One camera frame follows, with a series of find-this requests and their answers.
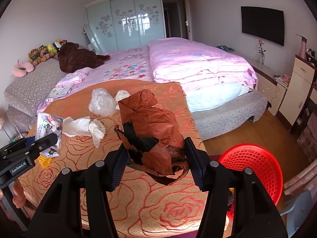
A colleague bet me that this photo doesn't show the penguin plush toy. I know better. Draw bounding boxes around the penguin plush toy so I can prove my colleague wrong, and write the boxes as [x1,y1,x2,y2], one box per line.
[53,39,67,52]

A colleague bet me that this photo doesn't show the pink floral bed sheet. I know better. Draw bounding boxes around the pink floral bed sheet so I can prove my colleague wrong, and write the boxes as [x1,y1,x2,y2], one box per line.
[37,47,155,112]

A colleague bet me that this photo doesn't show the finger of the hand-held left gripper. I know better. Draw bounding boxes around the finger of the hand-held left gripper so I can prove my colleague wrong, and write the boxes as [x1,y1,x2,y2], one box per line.
[0,137,36,153]
[0,133,59,160]

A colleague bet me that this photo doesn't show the folded pink duvet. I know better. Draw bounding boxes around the folded pink duvet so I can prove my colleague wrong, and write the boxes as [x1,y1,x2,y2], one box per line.
[148,38,259,91]

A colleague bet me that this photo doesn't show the low white cabinet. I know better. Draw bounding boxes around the low white cabinet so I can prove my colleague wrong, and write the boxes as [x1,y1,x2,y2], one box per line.
[233,51,289,116]

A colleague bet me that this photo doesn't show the storage boxes under dressing table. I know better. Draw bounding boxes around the storage boxes under dressing table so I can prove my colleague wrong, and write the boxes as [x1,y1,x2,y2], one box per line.
[296,111,317,159]

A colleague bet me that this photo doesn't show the clear crumpled plastic bag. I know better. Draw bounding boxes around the clear crumpled plastic bag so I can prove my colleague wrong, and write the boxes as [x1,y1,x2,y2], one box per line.
[89,88,119,117]

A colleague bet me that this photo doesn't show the tall white cabinet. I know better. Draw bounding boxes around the tall white cabinet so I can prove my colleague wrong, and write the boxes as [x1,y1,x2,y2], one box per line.
[279,55,316,127]

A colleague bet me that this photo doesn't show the black wall television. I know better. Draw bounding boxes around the black wall television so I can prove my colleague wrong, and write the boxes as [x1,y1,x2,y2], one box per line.
[241,6,285,46]

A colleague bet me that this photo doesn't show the white folded quilt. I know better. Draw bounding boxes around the white folded quilt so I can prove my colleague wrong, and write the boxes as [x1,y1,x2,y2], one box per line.
[184,81,249,112]

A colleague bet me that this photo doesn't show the rose in glass vase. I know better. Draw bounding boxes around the rose in glass vase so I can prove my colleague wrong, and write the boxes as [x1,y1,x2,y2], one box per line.
[258,39,266,66]

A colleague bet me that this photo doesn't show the white star print cloth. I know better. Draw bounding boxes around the white star print cloth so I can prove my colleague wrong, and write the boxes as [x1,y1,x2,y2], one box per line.
[47,85,75,98]

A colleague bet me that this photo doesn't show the person's left hand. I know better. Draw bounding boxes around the person's left hand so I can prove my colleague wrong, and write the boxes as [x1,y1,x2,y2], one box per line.
[11,178,26,209]

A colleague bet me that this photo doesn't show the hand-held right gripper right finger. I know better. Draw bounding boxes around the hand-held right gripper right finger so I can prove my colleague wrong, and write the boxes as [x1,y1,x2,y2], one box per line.
[184,137,289,238]

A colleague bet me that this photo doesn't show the row of cosmetic bottles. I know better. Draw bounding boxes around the row of cosmetic bottles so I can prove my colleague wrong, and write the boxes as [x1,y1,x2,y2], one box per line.
[306,47,317,62]

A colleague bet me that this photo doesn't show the pink neck pillow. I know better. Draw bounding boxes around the pink neck pillow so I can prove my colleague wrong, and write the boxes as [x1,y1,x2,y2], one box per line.
[13,60,34,78]

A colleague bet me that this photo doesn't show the pink bottle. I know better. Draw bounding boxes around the pink bottle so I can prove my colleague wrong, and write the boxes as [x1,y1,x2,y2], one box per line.
[296,34,307,57]

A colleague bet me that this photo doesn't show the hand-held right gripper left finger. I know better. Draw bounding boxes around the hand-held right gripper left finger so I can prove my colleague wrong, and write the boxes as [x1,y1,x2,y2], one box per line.
[26,144,128,238]

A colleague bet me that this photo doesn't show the crumpled white tissue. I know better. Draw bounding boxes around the crumpled white tissue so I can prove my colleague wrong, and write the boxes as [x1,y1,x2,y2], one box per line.
[88,119,106,147]

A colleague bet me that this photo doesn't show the white mesh cloth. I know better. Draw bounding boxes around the white mesh cloth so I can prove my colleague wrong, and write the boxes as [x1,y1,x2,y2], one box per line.
[114,90,131,109]

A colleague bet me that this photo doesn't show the printed foil packet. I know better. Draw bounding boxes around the printed foil packet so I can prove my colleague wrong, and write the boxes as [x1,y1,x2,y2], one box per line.
[35,112,63,158]

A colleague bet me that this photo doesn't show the grey patterned bed frame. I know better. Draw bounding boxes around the grey patterned bed frame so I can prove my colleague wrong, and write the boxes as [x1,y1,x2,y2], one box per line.
[4,45,268,140]

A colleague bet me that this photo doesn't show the red plastic mesh basket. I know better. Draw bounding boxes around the red plastic mesh basket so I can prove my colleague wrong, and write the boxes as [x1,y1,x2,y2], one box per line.
[217,143,284,222]

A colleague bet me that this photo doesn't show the dressing table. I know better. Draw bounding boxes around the dressing table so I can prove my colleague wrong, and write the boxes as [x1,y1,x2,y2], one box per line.
[306,84,317,109]

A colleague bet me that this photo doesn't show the light blue plastic stool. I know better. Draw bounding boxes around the light blue plastic stool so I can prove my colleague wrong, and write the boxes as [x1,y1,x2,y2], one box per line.
[279,190,313,238]

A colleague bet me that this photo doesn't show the brown teddy bears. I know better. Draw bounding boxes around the brown teddy bears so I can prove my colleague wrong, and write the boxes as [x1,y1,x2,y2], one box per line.
[28,45,51,66]

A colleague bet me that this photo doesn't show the flat white tissue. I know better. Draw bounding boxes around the flat white tissue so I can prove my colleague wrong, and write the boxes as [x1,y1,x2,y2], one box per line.
[63,116,91,137]

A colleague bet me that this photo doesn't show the brown plush bear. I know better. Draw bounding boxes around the brown plush bear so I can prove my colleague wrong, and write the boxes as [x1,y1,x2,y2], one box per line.
[57,42,111,73]

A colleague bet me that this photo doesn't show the yellow textured sheet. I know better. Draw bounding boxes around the yellow textured sheet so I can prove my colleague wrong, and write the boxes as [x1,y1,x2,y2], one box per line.
[37,155,52,170]

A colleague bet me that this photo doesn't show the glass door wardrobe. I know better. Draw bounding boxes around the glass door wardrobe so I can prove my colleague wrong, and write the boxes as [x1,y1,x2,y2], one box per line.
[85,0,166,54]

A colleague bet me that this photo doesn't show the bedroom door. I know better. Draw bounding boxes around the bedroom door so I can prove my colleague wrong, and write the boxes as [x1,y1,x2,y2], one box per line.
[162,0,192,40]

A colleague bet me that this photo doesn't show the large orange black plastic bag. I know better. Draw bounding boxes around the large orange black plastic bag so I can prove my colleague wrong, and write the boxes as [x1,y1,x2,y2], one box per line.
[114,89,191,186]

